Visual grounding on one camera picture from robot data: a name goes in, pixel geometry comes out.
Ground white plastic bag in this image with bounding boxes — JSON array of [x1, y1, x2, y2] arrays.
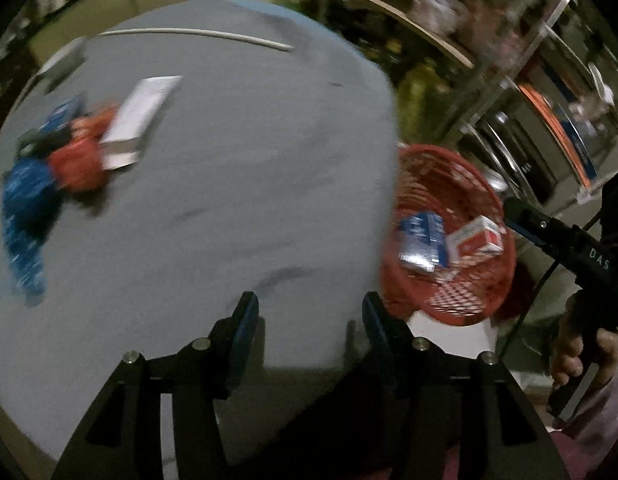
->
[[414, 0, 470, 31]]

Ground dark packet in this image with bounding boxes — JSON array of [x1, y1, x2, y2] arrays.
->
[[14, 129, 70, 158]]

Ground wooden shelf board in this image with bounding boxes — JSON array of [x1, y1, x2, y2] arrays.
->
[[301, 0, 474, 68]]

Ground person's right hand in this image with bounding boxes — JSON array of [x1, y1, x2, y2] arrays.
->
[[550, 294, 618, 391]]

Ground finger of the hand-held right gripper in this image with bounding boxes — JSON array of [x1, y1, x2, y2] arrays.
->
[[503, 197, 560, 257]]

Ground blue cardboard box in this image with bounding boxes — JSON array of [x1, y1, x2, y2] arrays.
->
[[398, 212, 451, 275]]

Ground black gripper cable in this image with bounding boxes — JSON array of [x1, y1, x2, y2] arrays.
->
[[496, 207, 604, 361]]

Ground small blue packet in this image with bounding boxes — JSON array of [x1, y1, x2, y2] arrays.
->
[[42, 95, 87, 133]]

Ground white stick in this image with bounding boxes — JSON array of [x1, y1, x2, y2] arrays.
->
[[99, 27, 295, 53]]

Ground red wrapper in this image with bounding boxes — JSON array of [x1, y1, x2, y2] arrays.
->
[[46, 135, 112, 193]]

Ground red plastic basket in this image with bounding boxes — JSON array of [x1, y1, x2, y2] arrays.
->
[[379, 144, 517, 327]]

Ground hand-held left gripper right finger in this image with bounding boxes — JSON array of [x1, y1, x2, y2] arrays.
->
[[361, 291, 572, 480]]

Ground orange and blue tray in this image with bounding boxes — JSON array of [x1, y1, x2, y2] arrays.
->
[[516, 82, 600, 191]]

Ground white cardboard box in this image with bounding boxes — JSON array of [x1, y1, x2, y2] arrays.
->
[[98, 75, 184, 171]]

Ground blue wrapper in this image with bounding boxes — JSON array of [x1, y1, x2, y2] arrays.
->
[[2, 157, 65, 306]]

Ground red and white box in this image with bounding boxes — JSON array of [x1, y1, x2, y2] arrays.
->
[[446, 215, 506, 265]]

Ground steel trays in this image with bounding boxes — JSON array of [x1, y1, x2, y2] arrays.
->
[[459, 110, 560, 201]]

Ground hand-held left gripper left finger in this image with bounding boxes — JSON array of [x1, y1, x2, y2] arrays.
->
[[52, 291, 261, 480]]

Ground grey tablecloth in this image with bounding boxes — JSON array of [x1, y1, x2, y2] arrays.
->
[[0, 0, 402, 466]]

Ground metal shelf rack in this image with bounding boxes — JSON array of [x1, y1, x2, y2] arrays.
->
[[301, 0, 618, 206]]

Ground white bowl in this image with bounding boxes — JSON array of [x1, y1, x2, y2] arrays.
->
[[36, 37, 87, 86]]

